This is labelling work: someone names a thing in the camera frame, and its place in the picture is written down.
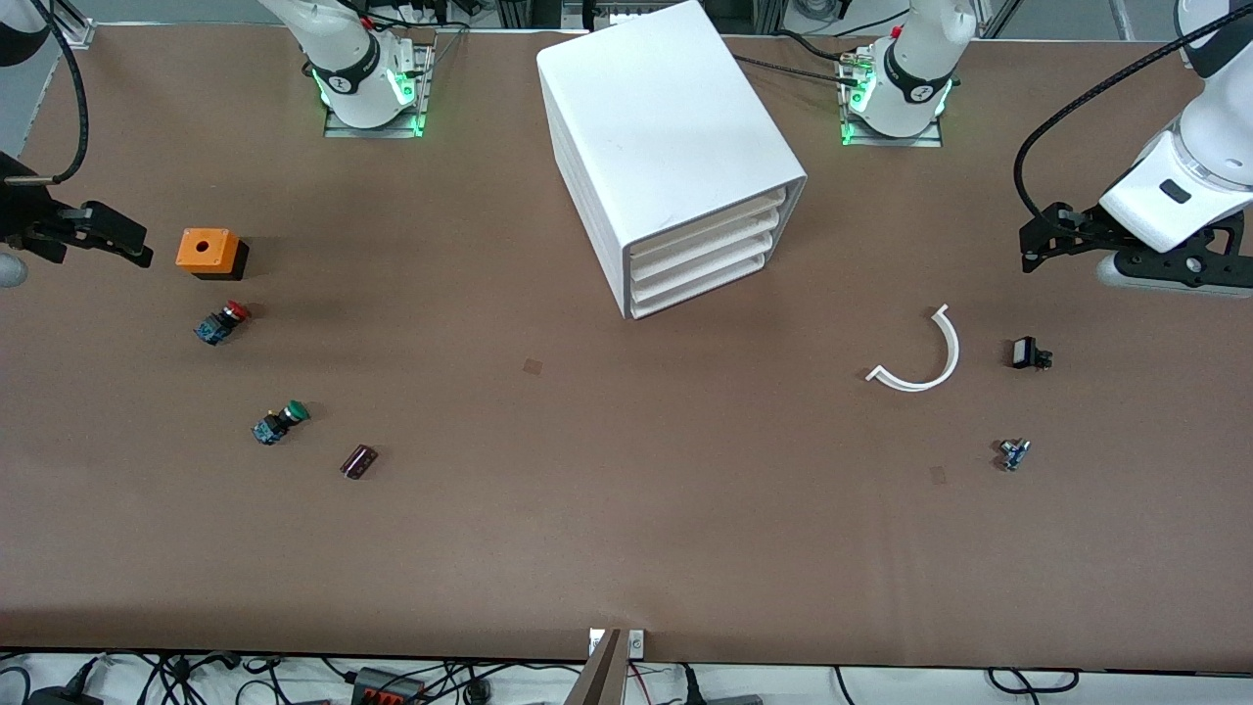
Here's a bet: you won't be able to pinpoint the red push button switch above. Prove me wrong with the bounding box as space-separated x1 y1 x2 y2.
194 302 252 347

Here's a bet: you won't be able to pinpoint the orange box with hole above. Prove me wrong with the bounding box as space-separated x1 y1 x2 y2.
176 228 250 282

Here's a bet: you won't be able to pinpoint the white drawer cabinet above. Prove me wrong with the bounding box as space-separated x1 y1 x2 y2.
536 0 809 321

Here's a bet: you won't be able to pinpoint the green push button switch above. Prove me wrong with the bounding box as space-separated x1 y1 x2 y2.
252 399 311 447

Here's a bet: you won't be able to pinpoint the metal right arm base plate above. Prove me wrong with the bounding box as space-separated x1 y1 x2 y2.
323 44 437 139

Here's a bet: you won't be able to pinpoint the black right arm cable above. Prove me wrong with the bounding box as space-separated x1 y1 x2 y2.
29 0 91 185

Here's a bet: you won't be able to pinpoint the brown beam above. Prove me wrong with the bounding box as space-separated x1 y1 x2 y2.
565 629 626 705

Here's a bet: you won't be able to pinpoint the black power strip red switches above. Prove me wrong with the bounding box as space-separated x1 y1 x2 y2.
352 667 428 705

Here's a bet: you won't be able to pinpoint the white curved plastic strip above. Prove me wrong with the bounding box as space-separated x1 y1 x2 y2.
866 305 961 394

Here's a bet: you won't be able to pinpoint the white plastic drawer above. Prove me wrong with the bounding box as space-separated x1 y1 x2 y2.
629 209 787 282
629 230 779 301
629 250 769 321
629 188 789 263

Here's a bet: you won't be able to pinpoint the aluminium table corner bracket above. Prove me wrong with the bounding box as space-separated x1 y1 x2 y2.
59 0 97 48

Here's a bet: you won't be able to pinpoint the black base supply cable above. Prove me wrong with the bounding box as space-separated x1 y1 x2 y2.
732 29 872 89

